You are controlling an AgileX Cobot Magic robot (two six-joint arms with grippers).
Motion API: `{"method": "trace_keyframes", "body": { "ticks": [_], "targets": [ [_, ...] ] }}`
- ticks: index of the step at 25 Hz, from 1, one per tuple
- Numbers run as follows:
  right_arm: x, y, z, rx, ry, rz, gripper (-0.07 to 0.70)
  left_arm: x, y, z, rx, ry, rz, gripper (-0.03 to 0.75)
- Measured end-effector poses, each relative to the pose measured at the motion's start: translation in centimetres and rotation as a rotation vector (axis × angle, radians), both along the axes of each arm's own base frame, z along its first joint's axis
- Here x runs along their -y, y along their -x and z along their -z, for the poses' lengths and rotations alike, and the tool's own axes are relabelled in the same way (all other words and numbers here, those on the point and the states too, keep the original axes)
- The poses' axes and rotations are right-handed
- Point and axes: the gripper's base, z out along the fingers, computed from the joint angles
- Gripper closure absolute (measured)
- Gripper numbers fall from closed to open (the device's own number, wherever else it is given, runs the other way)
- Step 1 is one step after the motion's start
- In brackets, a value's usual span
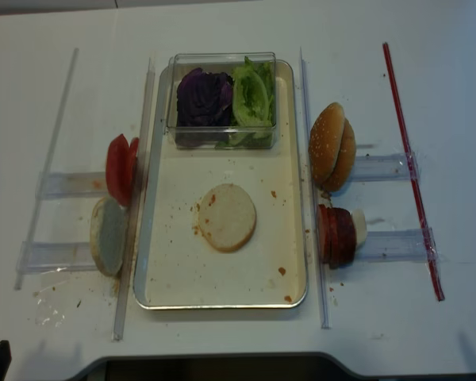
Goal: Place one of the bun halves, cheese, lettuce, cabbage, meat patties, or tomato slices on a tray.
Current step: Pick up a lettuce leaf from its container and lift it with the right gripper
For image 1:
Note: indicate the green lettuce leaf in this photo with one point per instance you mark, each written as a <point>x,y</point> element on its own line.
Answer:
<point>253,93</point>

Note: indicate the red sliced meat patties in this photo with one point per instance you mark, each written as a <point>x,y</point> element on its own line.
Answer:
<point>337,236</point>

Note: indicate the rear tomato slice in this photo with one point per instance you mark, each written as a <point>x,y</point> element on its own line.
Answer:
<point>130,165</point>

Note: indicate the tomato slice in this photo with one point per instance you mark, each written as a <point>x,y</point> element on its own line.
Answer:
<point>130,165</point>
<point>116,160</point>

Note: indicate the white cheese slice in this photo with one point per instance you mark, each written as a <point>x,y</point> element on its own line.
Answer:
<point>360,225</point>

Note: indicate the front tomato slice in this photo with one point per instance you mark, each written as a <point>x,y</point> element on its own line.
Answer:
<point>116,160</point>

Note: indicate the bun base on tray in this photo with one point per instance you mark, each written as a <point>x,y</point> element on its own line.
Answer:
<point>227,217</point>

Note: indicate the clear plastic container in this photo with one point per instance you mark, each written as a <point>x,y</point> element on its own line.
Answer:
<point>221,137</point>

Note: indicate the purple cabbage leaves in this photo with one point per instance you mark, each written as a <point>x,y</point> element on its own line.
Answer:
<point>204,99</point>

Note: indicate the silver metal tray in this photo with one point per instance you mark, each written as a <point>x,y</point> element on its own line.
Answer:
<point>176,268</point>

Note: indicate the sesame bun top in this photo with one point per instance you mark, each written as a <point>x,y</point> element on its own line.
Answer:
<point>324,142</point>

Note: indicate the plain bun top behind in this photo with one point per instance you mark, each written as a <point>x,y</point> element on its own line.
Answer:
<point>345,160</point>

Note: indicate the white bun half left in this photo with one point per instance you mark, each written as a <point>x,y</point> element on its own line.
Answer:
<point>108,225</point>

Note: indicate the clear holder upper right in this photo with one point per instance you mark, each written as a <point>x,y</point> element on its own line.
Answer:
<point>395,167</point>

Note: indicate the clear holder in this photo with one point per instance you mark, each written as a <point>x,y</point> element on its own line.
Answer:
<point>395,167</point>
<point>58,185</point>
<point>411,245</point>
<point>43,257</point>

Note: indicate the clear holder upper left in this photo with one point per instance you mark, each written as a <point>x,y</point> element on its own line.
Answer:
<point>58,185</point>

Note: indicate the clear holder lower right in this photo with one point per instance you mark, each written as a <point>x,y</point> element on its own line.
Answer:
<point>411,245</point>

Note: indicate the clear holder lower left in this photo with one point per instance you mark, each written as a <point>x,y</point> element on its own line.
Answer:
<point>43,257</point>

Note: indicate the clear rail right of tray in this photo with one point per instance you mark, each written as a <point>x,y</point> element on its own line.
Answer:
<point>320,272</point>

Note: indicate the clear rail of tray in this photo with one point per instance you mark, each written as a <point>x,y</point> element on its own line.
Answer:
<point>134,210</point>
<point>320,272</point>

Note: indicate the clear rail left of tray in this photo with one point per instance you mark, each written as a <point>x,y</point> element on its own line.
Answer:
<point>134,210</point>

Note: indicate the red plastic rail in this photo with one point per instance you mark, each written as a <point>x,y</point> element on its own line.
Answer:
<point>428,238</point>

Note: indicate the clear rail far left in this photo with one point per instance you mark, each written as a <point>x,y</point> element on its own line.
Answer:
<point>47,166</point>

